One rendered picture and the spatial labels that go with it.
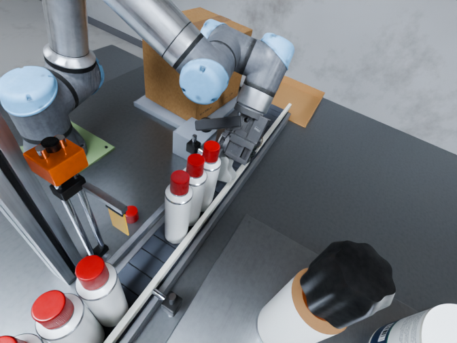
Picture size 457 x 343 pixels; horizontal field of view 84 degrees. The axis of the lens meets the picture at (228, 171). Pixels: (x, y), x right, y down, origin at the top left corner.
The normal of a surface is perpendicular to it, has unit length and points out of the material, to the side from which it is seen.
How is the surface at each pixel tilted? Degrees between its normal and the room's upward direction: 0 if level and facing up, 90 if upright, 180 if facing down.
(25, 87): 9
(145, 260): 0
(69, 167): 90
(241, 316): 0
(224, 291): 0
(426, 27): 90
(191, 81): 92
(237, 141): 60
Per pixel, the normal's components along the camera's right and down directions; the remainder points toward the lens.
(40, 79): 0.12, -0.56
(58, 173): 0.86, 0.47
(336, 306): -0.27, 0.67
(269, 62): -0.05, 0.30
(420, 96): -0.48, 0.58
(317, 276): -0.91, 0.17
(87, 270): 0.20, -0.70
